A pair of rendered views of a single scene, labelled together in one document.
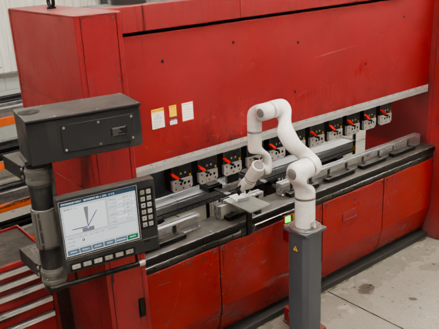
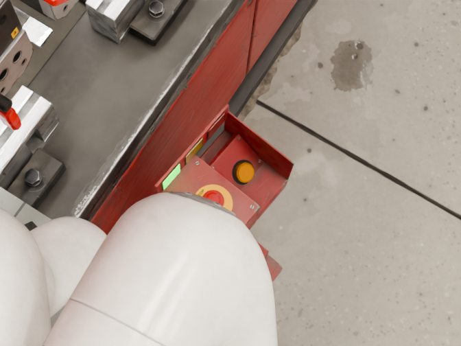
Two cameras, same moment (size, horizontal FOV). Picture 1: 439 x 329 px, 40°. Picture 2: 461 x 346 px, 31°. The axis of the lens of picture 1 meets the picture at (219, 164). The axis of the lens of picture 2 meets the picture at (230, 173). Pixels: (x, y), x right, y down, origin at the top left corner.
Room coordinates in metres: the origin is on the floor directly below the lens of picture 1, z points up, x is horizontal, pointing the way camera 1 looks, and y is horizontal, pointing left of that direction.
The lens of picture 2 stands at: (3.29, -0.35, 2.25)
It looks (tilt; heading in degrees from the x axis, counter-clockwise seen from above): 73 degrees down; 333
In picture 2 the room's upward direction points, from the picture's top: 7 degrees clockwise
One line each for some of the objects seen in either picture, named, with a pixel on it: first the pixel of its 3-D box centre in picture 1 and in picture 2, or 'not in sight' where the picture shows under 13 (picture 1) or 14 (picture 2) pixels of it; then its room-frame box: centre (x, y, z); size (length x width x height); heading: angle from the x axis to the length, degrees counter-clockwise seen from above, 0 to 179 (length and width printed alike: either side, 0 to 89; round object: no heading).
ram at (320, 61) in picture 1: (300, 71); not in sight; (4.10, -0.59, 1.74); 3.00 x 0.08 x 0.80; 128
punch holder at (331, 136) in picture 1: (331, 128); not in sight; (4.30, -0.85, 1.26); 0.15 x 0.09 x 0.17; 128
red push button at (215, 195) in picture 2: not in sight; (213, 202); (3.64, -0.50, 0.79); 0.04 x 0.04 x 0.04
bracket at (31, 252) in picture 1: (67, 249); not in sight; (2.70, 0.78, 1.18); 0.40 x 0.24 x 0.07; 128
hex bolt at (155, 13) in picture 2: not in sight; (156, 8); (3.97, -0.51, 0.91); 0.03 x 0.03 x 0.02
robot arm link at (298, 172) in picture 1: (301, 179); not in sight; (3.16, -0.46, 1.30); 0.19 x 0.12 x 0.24; 133
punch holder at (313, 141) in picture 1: (313, 134); not in sight; (4.18, -0.69, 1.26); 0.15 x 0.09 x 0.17; 128
